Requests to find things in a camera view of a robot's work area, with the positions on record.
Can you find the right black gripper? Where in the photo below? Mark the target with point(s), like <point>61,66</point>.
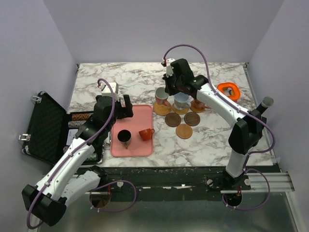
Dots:
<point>170,85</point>

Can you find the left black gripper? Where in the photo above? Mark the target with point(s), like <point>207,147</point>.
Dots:
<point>126,111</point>

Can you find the white cup brown handle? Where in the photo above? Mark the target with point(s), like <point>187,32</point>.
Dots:
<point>161,97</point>

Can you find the light blue cup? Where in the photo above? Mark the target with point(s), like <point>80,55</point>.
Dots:
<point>181,101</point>

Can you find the woven rattan coaster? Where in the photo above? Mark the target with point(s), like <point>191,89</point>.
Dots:
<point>161,110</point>
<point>180,112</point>

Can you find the pink mug white inside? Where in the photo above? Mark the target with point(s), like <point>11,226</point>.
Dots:
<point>198,104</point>

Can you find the dark wood coaster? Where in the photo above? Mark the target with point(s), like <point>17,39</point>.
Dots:
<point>192,119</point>
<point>172,119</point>

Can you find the light wood coaster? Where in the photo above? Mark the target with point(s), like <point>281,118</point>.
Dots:
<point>184,131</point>
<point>194,109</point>

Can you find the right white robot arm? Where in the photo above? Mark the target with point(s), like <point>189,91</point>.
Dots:
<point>246,125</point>

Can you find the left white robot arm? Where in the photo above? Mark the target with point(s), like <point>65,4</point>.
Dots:
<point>49,199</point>

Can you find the black cup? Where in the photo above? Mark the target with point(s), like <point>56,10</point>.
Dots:
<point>124,136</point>

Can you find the orange red cup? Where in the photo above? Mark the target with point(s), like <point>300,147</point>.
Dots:
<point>146,134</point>

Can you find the pink plastic tray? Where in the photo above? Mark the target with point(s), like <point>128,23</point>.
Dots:
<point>142,119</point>

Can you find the black poker chip case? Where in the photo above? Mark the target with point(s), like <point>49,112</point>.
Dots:
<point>52,129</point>

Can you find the black grey microphone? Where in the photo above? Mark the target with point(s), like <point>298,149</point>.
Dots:
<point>266,103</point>

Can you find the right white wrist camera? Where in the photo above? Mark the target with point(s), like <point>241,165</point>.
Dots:
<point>166,63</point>

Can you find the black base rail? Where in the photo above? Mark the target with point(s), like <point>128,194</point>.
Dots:
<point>164,184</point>

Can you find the aluminium rail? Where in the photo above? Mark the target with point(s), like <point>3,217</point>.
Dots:
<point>255,183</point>

